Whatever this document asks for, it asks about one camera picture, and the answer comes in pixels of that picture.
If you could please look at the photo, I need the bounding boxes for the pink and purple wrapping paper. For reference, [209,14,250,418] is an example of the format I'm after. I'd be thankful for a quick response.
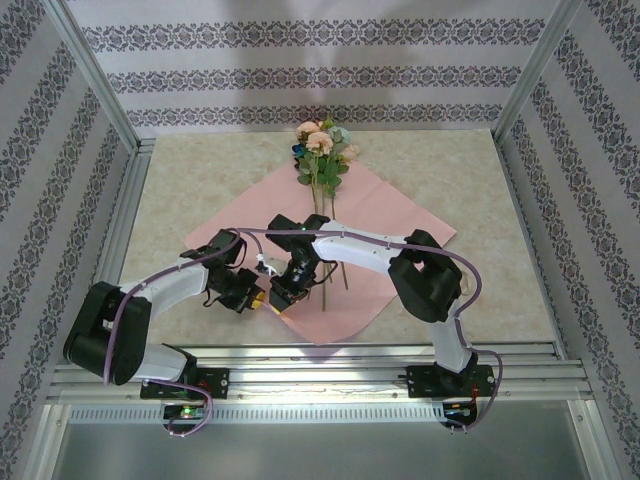
[185,162,458,347]

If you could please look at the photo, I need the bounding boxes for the artificial flower bunch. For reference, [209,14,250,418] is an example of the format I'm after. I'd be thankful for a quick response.
[291,117,361,314]

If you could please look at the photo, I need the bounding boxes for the controller board with LED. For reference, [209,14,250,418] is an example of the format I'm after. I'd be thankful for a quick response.
[163,404,207,420]
[442,402,477,421]

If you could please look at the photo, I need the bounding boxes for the grey metal panel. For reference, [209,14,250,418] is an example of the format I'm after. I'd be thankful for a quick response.
[49,423,591,480]

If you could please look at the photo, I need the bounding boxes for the aluminium frame cross rail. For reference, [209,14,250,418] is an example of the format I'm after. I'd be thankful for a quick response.
[47,341,594,404]

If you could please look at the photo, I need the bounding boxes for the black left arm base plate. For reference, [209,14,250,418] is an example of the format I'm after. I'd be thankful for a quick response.
[139,367,231,401]

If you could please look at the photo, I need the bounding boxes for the slotted grey cable duct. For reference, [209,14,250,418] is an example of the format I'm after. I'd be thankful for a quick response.
[64,402,574,425]

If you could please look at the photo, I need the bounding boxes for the aluminium side rail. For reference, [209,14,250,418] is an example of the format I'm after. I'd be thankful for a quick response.
[498,142,569,354]
[72,139,154,365]

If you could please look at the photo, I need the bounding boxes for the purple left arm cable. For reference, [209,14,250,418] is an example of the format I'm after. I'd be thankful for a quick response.
[102,227,251,440]

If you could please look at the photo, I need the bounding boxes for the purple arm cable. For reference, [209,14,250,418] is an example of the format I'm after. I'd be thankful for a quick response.
[233,225,503,435]
[102,227,251,440]

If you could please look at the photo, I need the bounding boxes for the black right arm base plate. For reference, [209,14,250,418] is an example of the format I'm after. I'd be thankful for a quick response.
[407,363,497,400]

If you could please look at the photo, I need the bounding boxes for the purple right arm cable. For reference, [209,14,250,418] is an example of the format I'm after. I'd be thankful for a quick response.
[233,225,503,435]

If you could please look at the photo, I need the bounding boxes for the aluminium frame post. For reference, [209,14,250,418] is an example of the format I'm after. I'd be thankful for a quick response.
[43,0,144,154]
[491,0,585,147]

